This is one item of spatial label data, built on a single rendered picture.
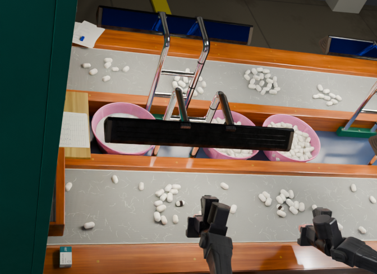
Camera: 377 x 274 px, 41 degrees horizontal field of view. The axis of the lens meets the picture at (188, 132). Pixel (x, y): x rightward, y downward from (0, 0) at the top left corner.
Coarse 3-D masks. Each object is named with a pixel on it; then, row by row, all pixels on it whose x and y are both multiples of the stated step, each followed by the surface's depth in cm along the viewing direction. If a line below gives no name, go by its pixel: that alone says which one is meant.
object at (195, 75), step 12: (204, 24) 193; (168, 36) 180; (204, 36) 186; (168, 48) 182; (204, 48) 185; (204, 60) 189; (156, 72) 190; (168, 72) 191; (180, 72) 192; (192, 72) 194; (156, 84) 194; (192, 84) 197; (156, 96) 199; (168, 96) 200
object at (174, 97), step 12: (180, 96) 160; (216, 96) 170; (168, 108) 170; (180, 108) 157; (216, 108) 175; (228, 108) 163; (180, 120) 154; (192, 120) 177; (204, 120) 178; (228, 120) 159; (192, 156) 193
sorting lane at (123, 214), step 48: (96, 192) 173; (144, 192) 179; (192, 192) 184; (240, 192) 190; (336, 192) 204; (48, 240) 156; (96, 240) 161; (144, 240) 166; (192, 240) 171; (240, 240) 176; (288, 240) 181
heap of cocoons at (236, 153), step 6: (216, 120) 214; (222, 120) 216; (222, 150) 203; (228, 150) 204; (234, 150) 205; (240, 150) 206; (246, 150) 206; (252, 150) 208; (234, 156) 202; (240, 156) 203; (246, 156) 204
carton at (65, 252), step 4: (60, 248) 151; (64, 248) 151; (68, 248) 152; (60, 252) 150; (64, 252) 150; (68, 252) 151; (60, 256) 149; (64, 256) 150; (68, 256) 150; (60, 260) 148; (64, 260) 149; (68, 260) 149; (60, 264) 148; (64, 264) 148; (68, 264) 148
